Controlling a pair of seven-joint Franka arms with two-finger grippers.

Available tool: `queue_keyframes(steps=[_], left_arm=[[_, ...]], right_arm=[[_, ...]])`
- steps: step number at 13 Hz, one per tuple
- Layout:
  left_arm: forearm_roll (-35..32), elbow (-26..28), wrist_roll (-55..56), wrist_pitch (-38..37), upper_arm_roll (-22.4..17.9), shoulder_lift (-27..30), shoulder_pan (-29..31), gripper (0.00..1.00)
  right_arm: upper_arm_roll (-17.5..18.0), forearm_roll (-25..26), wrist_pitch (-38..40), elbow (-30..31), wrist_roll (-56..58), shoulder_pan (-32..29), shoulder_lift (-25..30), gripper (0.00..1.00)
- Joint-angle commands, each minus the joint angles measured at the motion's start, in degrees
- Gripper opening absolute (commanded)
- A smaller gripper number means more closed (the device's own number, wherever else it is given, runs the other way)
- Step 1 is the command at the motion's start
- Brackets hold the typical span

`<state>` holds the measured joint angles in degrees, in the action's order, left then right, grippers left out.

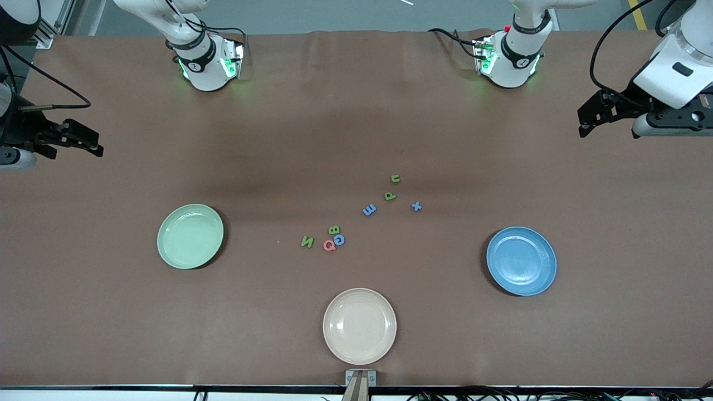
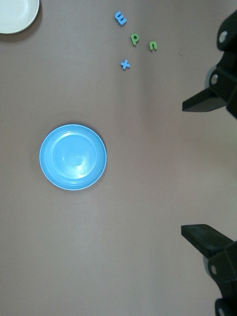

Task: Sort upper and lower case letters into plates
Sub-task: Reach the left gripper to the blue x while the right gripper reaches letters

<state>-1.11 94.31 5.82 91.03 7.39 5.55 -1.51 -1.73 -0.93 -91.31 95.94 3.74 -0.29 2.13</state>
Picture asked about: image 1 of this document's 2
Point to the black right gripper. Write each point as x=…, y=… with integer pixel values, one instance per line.
x=21, y=129

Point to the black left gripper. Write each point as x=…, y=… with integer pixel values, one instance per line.
x=623, y=103

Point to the blue foam letter m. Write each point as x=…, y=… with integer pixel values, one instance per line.
x=369, y=210

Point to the green foam letter N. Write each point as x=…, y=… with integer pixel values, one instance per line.
x=307, y=241

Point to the red foam letter Q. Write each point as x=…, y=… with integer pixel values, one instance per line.
x=325, y=245

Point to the green foam letter B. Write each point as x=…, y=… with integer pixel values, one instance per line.
x=334, y=229

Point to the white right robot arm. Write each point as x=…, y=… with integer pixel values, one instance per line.
x=206, y=72

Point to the light green plate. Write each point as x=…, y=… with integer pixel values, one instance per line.
x=189, y=236

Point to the blue plate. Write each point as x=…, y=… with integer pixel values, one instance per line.
x=521, y=260

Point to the green foam letter p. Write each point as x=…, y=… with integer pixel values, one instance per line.
x=390, y=195

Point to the brown table mat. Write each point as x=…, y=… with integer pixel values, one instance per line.
x=356, y=111

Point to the blue foam letter G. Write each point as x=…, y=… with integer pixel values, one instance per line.
x=336, y=240

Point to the beige plate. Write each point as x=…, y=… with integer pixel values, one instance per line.
x=359, y=326

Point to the aluminium frame profile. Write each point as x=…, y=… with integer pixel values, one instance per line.
x=47, y=36

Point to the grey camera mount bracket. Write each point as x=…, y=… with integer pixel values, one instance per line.
x=360, y=379

